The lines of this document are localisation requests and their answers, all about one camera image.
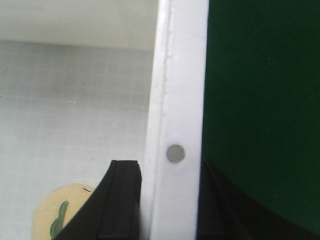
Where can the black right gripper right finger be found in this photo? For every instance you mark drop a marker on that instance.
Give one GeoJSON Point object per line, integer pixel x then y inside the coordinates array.
{"type": "Point", "coordinates": [226, 212]}

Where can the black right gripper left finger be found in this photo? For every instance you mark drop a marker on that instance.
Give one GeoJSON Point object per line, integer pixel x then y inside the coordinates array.
{"type": "Point", "coordinates": [112, 212]}

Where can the yellow plush toy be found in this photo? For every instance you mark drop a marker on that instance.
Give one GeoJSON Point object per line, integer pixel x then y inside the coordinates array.
{"type": "Point", "coordinates": [56, 210]}

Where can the white plastic Totelife crate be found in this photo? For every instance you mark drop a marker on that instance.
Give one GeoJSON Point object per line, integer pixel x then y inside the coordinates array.
{"type": "Point", "coordinates": [86, 82]}

